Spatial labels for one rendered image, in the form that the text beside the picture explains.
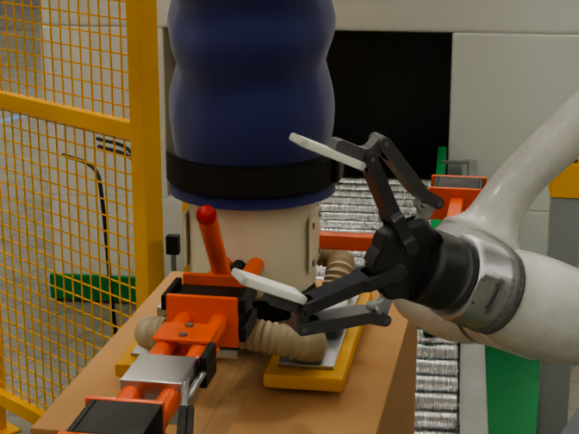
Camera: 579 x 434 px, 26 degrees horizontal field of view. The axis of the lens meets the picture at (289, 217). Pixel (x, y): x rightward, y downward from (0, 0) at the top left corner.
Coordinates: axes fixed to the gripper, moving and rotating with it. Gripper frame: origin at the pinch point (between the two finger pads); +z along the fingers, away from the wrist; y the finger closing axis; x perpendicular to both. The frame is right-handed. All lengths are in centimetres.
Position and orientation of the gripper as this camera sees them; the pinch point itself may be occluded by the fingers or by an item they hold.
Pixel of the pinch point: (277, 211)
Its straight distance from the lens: 114.3
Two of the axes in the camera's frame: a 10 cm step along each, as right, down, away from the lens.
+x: -3.8, -2.8, 8.8
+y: -3.9, 9.1, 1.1
